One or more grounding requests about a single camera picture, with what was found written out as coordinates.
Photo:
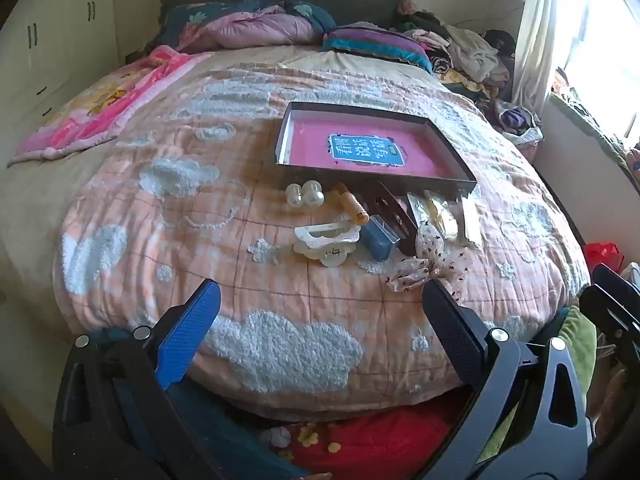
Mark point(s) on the cream wardrobe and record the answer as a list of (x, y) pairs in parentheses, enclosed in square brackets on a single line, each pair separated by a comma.
[(60, 45)]

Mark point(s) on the white hair claw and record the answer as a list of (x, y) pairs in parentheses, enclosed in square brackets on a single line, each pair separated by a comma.
[(320, 240)]

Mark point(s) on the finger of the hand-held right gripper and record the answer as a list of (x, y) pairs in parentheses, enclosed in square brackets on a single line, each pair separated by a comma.
[(612, 317), (620, 290)]

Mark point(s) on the red floral cloth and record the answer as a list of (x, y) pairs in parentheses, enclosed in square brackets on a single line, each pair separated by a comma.
[(380, 440)]

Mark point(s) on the red plastic bag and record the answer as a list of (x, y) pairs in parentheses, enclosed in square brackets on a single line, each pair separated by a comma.
[(602, 255)]

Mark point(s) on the pink-lined cardboard box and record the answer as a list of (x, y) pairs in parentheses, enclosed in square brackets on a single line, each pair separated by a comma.
[(310, 145)]

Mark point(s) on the white earring card packet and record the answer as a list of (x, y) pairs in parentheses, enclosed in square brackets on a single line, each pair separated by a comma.
[(470, 217)]

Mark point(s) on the small blue box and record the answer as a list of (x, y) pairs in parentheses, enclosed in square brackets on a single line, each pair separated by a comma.
[(377, 242)]

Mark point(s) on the orange cloud quilt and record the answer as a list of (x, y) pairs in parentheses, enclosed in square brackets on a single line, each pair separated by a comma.
[(200, 260)]

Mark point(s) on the green cushion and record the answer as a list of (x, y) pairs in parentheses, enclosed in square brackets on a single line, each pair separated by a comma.
[(580, 345)]

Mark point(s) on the striped pillow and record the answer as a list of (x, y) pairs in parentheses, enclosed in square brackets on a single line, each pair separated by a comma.
[(375, 42)]

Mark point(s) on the window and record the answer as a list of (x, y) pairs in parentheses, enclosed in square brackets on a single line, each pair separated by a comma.
[(605, 35)]

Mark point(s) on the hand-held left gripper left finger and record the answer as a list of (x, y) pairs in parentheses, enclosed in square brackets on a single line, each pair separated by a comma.
[(187, 330)]

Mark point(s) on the bag of yellow hoops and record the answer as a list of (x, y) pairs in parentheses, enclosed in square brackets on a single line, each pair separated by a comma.
[(442, 217)]

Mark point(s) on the pile of clothes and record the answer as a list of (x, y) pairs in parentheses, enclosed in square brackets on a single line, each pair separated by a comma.
[(470, 55)]

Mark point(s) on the basket of clothes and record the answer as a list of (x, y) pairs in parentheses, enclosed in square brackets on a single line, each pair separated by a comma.
[(517, 120)]

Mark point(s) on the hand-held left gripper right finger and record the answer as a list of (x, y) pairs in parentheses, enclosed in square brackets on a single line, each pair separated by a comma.
[(452, 327)]

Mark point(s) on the purple floral duvet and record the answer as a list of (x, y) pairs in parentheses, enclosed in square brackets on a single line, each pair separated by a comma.
[(260, 27)]

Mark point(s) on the pink printed blanket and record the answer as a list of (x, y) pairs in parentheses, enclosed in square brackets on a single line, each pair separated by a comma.
[(100, 105)]

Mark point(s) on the white curtain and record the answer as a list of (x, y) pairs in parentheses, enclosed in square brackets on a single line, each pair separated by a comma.
[(537, 30)]

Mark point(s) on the clear plastic packet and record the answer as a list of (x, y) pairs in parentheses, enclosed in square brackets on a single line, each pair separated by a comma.
[(417, 206)]

